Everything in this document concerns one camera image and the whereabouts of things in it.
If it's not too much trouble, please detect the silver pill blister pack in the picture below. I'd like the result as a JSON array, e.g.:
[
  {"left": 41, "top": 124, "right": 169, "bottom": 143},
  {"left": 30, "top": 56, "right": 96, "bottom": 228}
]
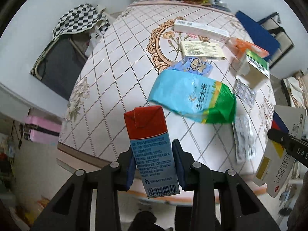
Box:
[{"left": 235, "top": 79, "right": 256, "bottom": 107}]

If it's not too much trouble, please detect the long white pink box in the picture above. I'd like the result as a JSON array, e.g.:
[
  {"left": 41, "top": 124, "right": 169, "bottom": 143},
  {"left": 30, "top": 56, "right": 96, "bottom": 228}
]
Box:
[{"left": 173, "top": 19, "right": 230, "bottom": 43}]

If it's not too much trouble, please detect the dark folding chair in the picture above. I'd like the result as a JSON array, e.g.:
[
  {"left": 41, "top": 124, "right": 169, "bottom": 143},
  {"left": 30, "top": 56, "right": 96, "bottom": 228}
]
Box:
[{"left": 30, "top": 32, "right": 90, "bottom": 100}]

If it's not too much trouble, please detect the floral tablecloth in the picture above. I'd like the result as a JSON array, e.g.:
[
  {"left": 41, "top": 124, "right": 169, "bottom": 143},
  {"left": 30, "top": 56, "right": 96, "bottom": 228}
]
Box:
[{"left": 57, "top": 1, "right": 276, "bottom": 175}]

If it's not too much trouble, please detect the checkered black white cloth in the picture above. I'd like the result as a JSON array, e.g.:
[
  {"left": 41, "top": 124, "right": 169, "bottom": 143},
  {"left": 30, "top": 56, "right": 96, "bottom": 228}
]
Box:
[{"left": 52, "top": 3, "right": 110, "bottom": 41}]

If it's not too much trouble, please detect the blue cartoon snack wrapper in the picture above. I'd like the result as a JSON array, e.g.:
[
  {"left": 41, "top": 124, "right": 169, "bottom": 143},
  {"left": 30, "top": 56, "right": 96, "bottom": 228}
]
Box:
[{"left": 168, "top": 57, "right": 213, "bottom": 77}]

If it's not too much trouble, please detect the pink suitcase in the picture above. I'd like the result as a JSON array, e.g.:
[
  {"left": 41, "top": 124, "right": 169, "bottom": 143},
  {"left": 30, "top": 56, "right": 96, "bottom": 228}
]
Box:
[{"left": 23, "top": 116, "right": 61, "bottom": 146}]

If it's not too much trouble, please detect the white medicine box striped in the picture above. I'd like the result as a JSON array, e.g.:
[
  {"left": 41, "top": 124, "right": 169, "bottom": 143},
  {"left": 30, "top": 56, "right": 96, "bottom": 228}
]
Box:
[{"left": 253, "top": 105, "right": 306, "bottom": 198}]

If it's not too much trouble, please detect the red blue milk carton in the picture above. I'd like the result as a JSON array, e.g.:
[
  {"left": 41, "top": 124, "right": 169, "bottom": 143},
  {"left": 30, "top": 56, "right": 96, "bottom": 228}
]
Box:
[{"left": 124, "top": 106, "right": 180, "bottom": 198}]

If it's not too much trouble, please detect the blue green rice bag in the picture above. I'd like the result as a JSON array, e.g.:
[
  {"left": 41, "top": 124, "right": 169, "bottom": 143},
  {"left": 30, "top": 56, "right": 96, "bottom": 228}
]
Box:
[{"left": 148, "top": 69, "right": 236, "bottom": 124}]

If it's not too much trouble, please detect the orange white box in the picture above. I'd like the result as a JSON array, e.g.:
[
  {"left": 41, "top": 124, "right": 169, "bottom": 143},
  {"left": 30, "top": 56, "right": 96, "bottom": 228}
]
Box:
[{"left": 226, "top": 37, "right": 269, "bottom": 59}]

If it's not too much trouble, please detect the cream medicine box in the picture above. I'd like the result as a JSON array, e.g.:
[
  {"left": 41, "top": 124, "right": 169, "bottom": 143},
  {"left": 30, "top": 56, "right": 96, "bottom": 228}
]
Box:
[{"left": 180, "top": 41, "right": 226, "bottom": 60}]

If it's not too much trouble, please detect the green white open box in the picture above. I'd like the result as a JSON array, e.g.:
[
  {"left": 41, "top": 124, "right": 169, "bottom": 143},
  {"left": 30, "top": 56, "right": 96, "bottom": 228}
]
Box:
[{"left": 236, "top": 49, "right": 270, "bottom": 90}]

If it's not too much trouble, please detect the crumpled silver foil bag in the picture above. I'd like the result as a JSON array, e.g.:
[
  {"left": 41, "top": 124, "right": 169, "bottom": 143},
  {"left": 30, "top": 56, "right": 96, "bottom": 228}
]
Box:
[{"left": 232, "top": 115, "right": 256, "bottom": 163}]

